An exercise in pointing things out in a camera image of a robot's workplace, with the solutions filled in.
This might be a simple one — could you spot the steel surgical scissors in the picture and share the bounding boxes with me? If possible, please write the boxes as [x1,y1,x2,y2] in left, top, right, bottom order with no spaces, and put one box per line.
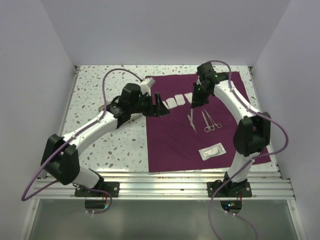
[201,111,213,133]

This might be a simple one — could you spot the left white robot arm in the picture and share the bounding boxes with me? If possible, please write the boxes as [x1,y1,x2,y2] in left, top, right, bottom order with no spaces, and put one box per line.
[41,78,170,197]

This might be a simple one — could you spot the steel scalpel handle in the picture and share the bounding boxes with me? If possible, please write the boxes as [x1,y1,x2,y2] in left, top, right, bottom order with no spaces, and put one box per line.
[187,114,197,133]

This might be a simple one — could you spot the steel hemostat forceps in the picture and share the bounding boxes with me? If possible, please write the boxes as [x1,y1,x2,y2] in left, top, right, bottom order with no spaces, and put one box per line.
[204,110,222,132]

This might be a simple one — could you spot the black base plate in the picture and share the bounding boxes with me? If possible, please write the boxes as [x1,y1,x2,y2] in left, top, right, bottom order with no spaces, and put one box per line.
[74,181,120,198]
[206,180,253,198]

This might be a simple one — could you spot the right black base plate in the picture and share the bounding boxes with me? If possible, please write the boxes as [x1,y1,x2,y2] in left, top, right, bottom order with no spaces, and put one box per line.
[206,180,253,198]

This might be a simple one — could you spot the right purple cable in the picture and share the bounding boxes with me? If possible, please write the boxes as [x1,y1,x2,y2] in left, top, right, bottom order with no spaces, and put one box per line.
[204,59,288,240]

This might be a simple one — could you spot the purple surgical cloth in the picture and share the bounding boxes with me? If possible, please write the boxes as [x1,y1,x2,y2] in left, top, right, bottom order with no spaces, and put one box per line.
[145,71,272,173]

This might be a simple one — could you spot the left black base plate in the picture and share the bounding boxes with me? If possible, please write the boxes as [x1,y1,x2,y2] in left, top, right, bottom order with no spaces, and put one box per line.
[74,181,120,198]

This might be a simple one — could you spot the sealed suture packet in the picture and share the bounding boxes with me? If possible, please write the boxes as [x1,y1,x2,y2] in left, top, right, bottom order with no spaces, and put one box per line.
[198,143,227,161]

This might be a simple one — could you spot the white gauze pad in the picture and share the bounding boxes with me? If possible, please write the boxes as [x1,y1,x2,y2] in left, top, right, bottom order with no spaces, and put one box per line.
[174,94,186,106]
[184,92,193,104]
[163,97,178,110]

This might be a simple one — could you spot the stainless steel tray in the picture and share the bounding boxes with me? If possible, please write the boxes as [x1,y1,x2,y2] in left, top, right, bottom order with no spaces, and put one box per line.
[106,102,143,121]

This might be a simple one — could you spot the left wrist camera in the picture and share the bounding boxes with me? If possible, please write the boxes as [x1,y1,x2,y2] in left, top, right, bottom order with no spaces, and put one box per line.
[143,77,156,88]

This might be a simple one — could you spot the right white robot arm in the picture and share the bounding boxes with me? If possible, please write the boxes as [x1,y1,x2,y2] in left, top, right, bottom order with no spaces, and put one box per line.
[190,61,271,198]

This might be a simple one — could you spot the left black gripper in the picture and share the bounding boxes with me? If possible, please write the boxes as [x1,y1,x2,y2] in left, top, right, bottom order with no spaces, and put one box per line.
[129,92,170,117]

